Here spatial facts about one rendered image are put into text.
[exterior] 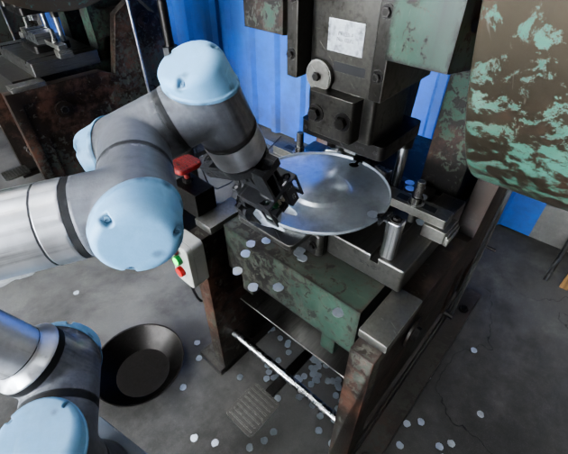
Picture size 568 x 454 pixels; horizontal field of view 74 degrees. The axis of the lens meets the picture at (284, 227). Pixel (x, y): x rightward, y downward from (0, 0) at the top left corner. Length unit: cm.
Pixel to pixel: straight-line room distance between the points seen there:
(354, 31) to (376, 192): 31
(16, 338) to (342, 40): 69
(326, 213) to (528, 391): 107
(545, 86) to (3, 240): 40
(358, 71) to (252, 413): 90
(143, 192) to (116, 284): 147
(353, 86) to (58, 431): 70
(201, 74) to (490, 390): 137
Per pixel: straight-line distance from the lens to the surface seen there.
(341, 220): 72
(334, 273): 80
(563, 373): 170
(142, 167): 35
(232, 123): 45
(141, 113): 44
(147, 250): 33
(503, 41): 30
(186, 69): 42
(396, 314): 76
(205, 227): 94
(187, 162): 95
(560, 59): 30
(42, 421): 69
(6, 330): 69
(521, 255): 206
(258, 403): 118
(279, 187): 54
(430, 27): 59
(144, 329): 151
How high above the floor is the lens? 124
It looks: 41 degrees down
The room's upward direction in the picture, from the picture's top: straight up
